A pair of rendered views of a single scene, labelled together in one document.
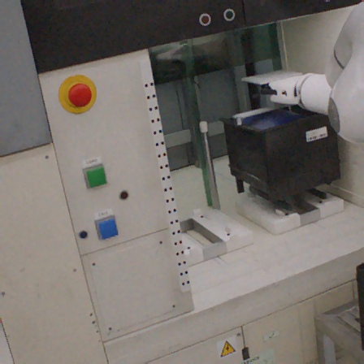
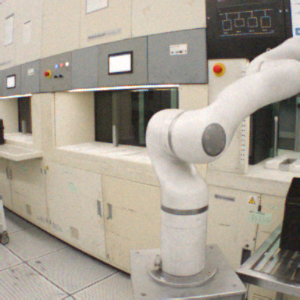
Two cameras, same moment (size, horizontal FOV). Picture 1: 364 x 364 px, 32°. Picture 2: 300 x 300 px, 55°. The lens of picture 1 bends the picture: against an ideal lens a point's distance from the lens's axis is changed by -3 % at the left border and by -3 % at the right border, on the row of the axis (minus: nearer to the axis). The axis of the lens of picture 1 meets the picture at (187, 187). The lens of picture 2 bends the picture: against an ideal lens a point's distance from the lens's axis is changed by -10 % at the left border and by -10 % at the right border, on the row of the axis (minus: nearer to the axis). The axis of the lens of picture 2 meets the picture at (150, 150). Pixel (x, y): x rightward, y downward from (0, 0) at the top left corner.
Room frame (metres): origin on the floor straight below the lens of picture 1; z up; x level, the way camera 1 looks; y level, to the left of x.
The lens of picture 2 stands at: (0.08, -0.95, 1.21)
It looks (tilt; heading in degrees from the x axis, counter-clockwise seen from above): 9 degrees down; 60
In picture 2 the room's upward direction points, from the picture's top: straight up
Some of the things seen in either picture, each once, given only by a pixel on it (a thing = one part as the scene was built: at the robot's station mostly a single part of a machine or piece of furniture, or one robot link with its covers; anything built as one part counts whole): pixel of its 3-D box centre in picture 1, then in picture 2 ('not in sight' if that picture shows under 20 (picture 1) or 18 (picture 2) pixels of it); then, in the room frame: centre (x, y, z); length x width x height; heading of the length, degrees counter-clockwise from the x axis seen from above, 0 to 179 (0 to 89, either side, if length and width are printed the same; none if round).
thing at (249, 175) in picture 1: (279, 136); not in sight; (1.55, -0.25, 1.08); 0.24 x 0.20 x 0.32; 110
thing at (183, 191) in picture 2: not in sight; (177, 157); (0.52, -0.31, 1.07); 0.19 x 0.12 x 0.24; 90
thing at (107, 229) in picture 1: (107, 227); not in sight; (1.08, 0.16, 1.10); 0.03 x 0.02 x 0.03; 111
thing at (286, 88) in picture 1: (297, 88); not in sight; (1.45, -0.29, 1.21); 0.11 x 0.10 x 0.07; 20
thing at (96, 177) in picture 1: (95, 176); not in sight; (1.08, 0.16, 1.20); 0.03 x 0.02 x 0.03; 111
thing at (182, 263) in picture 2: not in sight; (183, 239); (0.52, -0.34, 0.85); 0.19 x 0.19 x 0.18
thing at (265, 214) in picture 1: (288, 204); not in sight; (1.55, -0.25, 0.89); 0.22 x 0.21 x 0.04; 21
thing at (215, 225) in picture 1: (196, 235); (288, 162); (1.46, 0.00, 0.89); 0.22 x 0.21 x 0.04; 21
